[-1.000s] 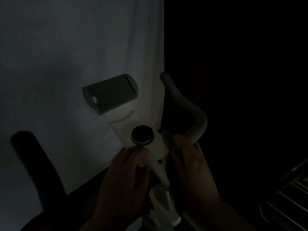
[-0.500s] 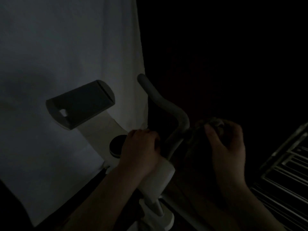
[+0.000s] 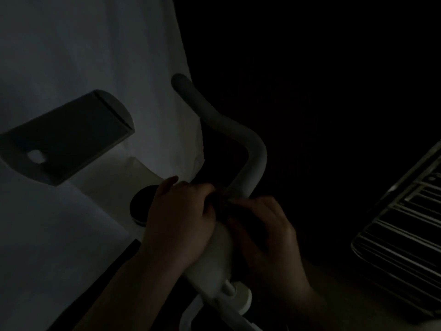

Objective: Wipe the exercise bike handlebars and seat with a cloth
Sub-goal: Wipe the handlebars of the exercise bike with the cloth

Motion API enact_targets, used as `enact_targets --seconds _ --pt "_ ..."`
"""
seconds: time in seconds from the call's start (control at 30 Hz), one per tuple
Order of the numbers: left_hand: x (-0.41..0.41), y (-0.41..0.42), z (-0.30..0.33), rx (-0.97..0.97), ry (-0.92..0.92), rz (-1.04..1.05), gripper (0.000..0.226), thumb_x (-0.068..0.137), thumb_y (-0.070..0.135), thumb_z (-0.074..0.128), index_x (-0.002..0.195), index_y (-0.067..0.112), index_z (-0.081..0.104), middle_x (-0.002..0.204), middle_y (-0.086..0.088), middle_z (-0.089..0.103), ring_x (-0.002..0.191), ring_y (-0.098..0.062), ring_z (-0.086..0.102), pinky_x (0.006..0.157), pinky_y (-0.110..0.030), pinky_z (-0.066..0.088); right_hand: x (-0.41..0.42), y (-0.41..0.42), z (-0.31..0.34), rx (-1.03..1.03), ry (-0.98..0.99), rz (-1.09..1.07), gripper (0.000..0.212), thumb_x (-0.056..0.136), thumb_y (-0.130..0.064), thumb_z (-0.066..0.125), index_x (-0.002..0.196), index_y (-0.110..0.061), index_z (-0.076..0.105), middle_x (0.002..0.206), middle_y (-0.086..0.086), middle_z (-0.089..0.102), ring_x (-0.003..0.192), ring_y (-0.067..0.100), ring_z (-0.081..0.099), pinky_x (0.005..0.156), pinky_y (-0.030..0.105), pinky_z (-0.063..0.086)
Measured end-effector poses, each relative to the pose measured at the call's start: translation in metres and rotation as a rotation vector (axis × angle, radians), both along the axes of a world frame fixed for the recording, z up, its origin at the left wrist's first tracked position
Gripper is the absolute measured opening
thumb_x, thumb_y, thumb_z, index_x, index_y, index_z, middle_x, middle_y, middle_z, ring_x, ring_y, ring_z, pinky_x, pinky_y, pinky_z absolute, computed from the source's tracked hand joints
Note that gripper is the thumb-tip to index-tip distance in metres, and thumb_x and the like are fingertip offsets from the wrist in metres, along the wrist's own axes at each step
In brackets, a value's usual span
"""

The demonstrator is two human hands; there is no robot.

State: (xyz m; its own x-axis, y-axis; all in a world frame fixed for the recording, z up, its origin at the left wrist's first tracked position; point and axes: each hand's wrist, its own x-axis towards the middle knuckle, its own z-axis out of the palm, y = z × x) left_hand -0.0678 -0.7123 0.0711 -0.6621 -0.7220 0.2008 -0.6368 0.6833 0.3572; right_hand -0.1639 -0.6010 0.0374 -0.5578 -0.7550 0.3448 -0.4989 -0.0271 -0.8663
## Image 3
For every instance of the person's right hand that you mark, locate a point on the person's right hand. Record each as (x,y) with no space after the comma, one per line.
(275,244)

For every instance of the person's left hand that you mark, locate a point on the person's left hand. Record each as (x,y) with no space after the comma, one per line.
(179,224)

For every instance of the white exercise bike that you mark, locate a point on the white exercise bike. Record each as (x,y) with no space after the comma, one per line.
(213,258)

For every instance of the grey cleaning cloth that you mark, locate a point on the grey cleaning cloth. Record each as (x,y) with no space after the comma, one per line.
(231,206)

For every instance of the person's left forearm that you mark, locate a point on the person's left forearm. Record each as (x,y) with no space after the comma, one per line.
(120,296)

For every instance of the metal drying rack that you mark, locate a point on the metal drying rack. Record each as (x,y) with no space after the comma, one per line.
(403,230)

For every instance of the grey white tablet holder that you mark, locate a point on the grey white tablet holder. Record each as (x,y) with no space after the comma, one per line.
(69,137)

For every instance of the white hanging sheet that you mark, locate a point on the white hanging sheet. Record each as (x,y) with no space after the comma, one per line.
(51,48)

